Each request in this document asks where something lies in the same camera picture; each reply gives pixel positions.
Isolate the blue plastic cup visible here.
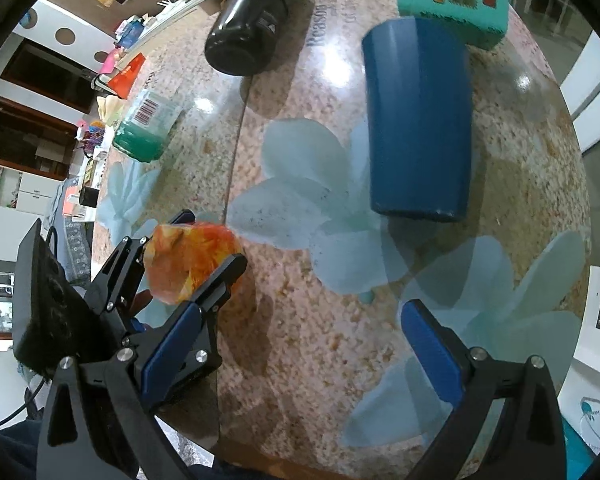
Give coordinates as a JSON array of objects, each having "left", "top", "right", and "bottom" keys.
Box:
[{"left": 362, "top": 16, "right": 472, "bottom": 222}]

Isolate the orange shopping bag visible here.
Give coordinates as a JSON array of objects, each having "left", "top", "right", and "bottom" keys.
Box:
[{"left": 107, "top": 53, "right": 146, "bottom": 100}]

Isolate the black thermos bottle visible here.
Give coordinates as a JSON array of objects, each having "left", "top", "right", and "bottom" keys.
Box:
[{"left": 204, "top": 0, "right": 292, "bottom": 76}]

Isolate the orange plastic cup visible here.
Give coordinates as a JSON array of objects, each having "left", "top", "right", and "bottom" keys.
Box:
[{"left": 143, "top": 222, "right": 242, "bottom": 304}]

